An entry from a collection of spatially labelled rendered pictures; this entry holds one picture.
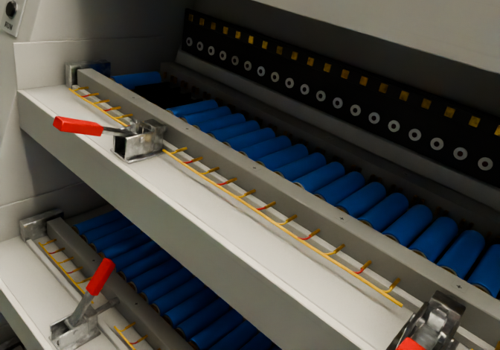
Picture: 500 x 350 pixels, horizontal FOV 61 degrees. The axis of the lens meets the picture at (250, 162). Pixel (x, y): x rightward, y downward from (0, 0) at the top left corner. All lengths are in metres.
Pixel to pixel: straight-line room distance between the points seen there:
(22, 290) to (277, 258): 0.33
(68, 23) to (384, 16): 0.36
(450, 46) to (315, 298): 0.16
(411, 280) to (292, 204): 0.09
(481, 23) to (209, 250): 0.21
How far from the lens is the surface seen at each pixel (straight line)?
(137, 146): 0.37
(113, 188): 0.39
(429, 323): 0.26
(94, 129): 0.35
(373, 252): 0.29
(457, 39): 0.25
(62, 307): 0.51
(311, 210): 0.30
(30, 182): 0.58
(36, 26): 0.51
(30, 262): 0.57
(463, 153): 0.40
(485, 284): 0.31
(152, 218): 0.35
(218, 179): 0.35
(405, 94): 0.40
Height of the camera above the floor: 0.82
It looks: 12 degrees down
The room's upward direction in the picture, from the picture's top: 22 degrees clockwise
